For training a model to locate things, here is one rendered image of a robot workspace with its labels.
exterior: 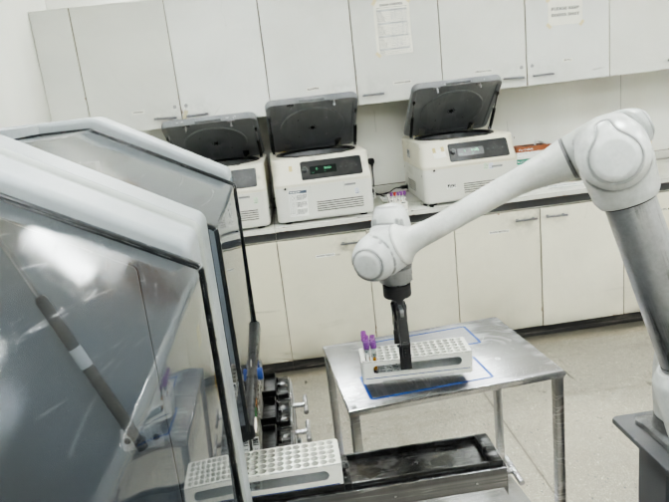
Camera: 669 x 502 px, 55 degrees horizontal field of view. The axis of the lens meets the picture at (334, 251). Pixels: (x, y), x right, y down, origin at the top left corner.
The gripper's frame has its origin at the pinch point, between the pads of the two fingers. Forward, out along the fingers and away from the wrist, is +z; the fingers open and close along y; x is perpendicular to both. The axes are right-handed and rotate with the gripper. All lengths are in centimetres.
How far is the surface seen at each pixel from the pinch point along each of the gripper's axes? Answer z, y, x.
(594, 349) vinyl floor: 91, 176, -130
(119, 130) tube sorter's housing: -67, 14, 68
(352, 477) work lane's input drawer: 10.3, -38.7, 17.5
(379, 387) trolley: 8.7, -1.7, 7.4
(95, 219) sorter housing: -58, -72, 49
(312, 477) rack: 9.8, -37.6, 26.4
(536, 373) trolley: 8.8, -3.9, -35.2
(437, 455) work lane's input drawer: 10.4, -34.3, -2.0
